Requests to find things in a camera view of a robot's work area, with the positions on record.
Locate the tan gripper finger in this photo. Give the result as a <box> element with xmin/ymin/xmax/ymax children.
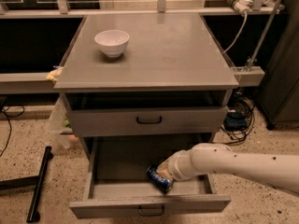
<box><xmin>156</xmin><ymin>161</ymin><xmax>173</xmax><ymax>180</ymax></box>

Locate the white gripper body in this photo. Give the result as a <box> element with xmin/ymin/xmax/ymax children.
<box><xmin>168</xmin><ymin>150</ymin><xmax>191</xmax><ymax>181</ymax></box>

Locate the blue pepsi can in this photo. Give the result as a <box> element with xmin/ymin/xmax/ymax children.
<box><xmin>146</xmin><ymin>165</ymin><xmax>174</xmax><ymax>193</ymax></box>

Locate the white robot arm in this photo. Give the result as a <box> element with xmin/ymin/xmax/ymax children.
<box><xmin>157</xmin><ymin>143</ymin><xmax>299</xmax><ymax>196</ymax></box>

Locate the open grey middle drawer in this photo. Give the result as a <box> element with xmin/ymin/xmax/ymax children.
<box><xmin>70</xmin><ymin>134</ymin><xmax>231</xmax><ymax>218</ymax></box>

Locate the grey top drawer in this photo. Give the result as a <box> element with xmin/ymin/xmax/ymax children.
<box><xmin>65</xmin><ymin>91</ymin><xmax>227</xmax><ymax>137</ymax></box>

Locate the grey drawer cabinet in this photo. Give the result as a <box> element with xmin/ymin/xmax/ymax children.
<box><xmin>55</xmin><ymin>13</ymin><xmax>238</xmax><ymax>152</ymax></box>

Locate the clear plastic bag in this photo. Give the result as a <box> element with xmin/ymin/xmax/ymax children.
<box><xmin>47</xmin><ymin>98</ymin><xmax>73</xmax><ymax>149</ymax></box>

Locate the dark grey cabinet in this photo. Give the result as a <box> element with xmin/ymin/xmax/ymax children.
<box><xmin>256</xmin><ymin>0</ymin><xmax>299</xmax><ymax>130</ymax></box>

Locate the black metal stand base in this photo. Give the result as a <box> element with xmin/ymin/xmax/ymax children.
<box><xmin>0</xmin><ymin>146</ymin><xmax>53</xmax><ymax>223</ymax></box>

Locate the thin metal pole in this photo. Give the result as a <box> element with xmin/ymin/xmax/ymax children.
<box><xmin>244</xmin><ymin>0</ymin><xmax>282</xmax><ymax>72</ymax></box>

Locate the white ceramic bowl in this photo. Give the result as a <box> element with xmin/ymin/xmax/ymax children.
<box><xmin>94</xmin><ymin>30</ymin><xmax>130</xmax><ymax>58</ymax></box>

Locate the white power strip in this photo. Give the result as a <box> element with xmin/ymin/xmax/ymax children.
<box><xmin>225</xmin><ymin>0</ymin><xmax>252</xmax><ymax>16</ymax></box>

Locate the black middle drawer handle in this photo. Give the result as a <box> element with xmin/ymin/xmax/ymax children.
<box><xmin>138</xmin><ymin>205</ymin><xmax>164</xmax><ymax>217</ymax></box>

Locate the black drawer handle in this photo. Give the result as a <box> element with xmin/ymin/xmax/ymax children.
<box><xmin>138</xmin><ymin>205</ymin><xmax>164</xmax><ymax>217</ymax></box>
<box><xmin>135</xmin><ymin>116</ymin><xmax>163</xmax><ymax>125</ymax></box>

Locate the black top drawer handle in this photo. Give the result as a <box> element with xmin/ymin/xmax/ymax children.
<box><xmin>135</xmin><ymin>116</ymin><xmax>163</xmax><ymax>125</ymax></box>

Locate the black cable bundle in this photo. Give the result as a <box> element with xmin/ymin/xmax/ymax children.
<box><xmin>218</xmin><ymin>96</ymin><xmax>256</xmax><ymax>146</ymax></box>

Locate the grey metal rail frame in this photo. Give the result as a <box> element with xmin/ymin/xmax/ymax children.
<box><xmin>0</xmin><ymin>0</ymin><xmax>286</xmax><ymax>95</ymax></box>

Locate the black floor cable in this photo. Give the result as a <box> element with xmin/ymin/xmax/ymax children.
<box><xmin>0</xmin><ymin>105</ymin><xmax>26</xmax><ymax>158</ymax></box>

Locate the white power cable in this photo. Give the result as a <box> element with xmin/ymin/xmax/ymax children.
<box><xmin>221</xmin><ymin>11</ymin><xmax>249</xmax><ymax>55</ymax></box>

